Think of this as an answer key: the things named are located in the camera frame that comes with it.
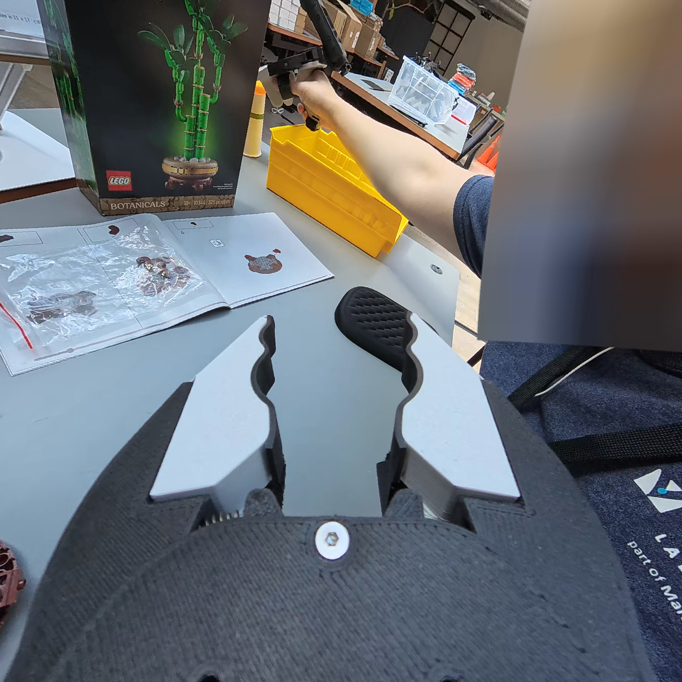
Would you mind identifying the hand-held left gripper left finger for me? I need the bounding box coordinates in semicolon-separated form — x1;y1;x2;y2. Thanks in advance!
149;314;286;513

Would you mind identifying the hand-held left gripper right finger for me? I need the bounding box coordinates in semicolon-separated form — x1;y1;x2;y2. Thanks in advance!
390;312;521;522

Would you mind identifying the clear plastic zip bag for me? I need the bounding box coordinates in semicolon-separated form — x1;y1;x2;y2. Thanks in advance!
0;250;115;352
88;223;209;310

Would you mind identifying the person's right forearm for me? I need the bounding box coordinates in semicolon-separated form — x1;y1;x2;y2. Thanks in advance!
319;88;493;264

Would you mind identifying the person's right hand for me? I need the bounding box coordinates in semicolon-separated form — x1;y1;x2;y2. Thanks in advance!
290;66;343;129

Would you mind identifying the stack of cardboard boxes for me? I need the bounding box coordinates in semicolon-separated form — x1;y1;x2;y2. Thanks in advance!
269;0;385;60

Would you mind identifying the wooden background table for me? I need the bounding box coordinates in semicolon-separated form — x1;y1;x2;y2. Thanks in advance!
330;69;483;161

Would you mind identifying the clear plastic organizer box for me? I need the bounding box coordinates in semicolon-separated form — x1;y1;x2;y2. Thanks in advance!
388;55;460;127

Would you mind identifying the yellow plastic bin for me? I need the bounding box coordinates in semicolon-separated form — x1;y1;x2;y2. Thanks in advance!
265;125;409;259

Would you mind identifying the pile of brown bricks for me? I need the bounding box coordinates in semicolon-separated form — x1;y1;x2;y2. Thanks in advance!
26;290;98;324
134;255;191;295

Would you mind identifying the black bamboo toy box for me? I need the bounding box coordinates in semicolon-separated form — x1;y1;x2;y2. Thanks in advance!
36;0;272;216

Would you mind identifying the open instruction booklet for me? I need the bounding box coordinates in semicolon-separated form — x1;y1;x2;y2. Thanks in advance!
0;213;335;377

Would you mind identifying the brown brick assembly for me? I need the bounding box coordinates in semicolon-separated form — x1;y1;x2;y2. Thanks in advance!
0;541;26;629

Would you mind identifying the printed instruction sheet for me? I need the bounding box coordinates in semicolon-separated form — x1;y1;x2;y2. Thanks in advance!
0;0;48;40

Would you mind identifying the black webbing strap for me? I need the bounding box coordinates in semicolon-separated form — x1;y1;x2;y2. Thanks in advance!
507;346;603;411
549;424;682;476

